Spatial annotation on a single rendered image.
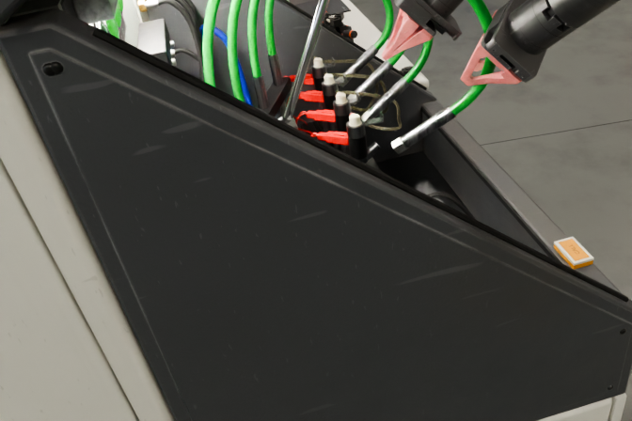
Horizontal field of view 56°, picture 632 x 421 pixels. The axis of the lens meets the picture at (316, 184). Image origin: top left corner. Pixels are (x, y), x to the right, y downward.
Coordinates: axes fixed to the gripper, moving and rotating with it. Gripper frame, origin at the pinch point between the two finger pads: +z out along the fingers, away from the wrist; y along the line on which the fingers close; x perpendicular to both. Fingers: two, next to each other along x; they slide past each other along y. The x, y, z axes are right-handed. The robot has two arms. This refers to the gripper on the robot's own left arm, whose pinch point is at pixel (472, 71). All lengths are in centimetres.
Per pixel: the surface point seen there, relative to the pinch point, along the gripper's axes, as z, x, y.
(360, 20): 68, -9, -67
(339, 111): 25.6, -7.0, -2.4
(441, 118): 5.5, 1.4, 4.2
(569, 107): 128, 109, -186
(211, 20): 12.9, -29.4, 10.1
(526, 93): 147, 94, -196
